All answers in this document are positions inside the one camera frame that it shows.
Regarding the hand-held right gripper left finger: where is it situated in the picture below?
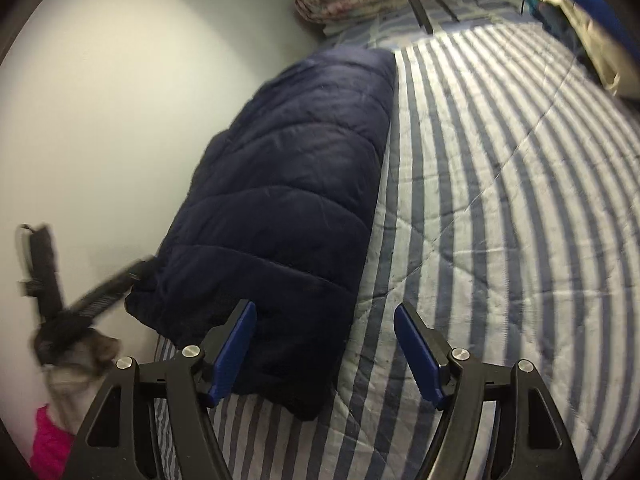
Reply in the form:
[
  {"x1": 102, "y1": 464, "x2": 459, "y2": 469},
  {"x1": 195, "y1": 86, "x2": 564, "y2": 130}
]
[{"x1": 62, "y1": 299, "x2": 258, "y2": 480}]

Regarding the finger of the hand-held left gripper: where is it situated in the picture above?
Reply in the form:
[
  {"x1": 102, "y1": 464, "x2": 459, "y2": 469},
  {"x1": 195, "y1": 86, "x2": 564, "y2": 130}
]
[
  {"x1": 64, "y1": 255, "x2": 157, "y2": 332},
  {"x1": 17, "y1": 224, "x2": 65, "y2": 320}
]

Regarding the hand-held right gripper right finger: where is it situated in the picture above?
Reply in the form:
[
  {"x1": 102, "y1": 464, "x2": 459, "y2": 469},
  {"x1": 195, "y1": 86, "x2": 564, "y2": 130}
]
[{"x1": 393, "y1": 301, "x2": 583, "y2": 480}]

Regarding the navy puffer jacket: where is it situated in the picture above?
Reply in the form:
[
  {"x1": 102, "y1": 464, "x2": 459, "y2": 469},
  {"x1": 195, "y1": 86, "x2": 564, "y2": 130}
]
[{"x1": 124, "y1": 46, "x2": 397, "y2": 421}]

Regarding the person's left forearm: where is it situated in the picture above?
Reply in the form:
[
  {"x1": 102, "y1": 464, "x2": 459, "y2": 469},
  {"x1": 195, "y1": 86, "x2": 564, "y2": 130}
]
[{"x1": 29, "y1": 330, "x2": 123, "y2": 476}]

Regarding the bed with patterned sheets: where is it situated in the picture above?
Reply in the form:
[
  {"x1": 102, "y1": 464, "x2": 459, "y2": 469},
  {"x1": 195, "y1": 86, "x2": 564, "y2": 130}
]
[{"x1": 152, "y1": 15, "x2": 640, "y2": 480}]

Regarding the blue patterned bed sheet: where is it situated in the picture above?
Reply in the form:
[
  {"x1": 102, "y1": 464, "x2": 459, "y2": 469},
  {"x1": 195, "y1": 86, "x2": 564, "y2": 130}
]
[{"x1": 320, "y1": 0, "x2": 541, "y2": 43}]

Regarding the blue and white jacket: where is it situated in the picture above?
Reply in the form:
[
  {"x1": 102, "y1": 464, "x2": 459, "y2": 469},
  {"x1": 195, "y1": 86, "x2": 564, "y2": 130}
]
[{"x1": 520, "y1": 0, "x2": 640, "y2": 96}]

